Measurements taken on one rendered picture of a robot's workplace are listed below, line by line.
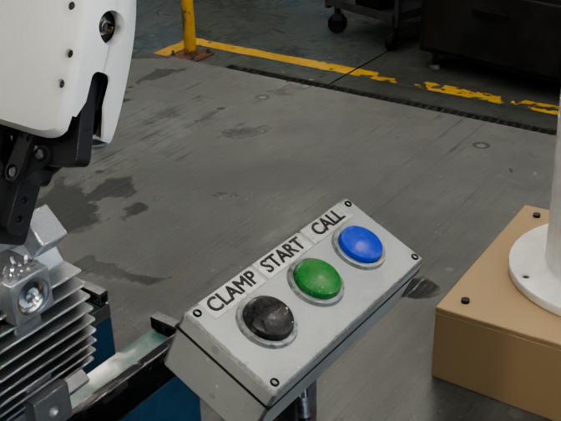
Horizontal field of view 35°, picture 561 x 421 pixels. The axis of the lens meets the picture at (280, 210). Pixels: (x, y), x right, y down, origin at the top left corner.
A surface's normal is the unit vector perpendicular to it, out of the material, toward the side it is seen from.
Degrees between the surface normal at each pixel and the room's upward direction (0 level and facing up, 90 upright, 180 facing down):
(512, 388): 90
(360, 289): 25
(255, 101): 0
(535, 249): 2
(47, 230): 45
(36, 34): 60
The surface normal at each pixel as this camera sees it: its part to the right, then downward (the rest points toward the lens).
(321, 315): 0.32, -0.69
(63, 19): -0.36, -0.08
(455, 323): -0.56, 0.40
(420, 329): -0.02, -0.88
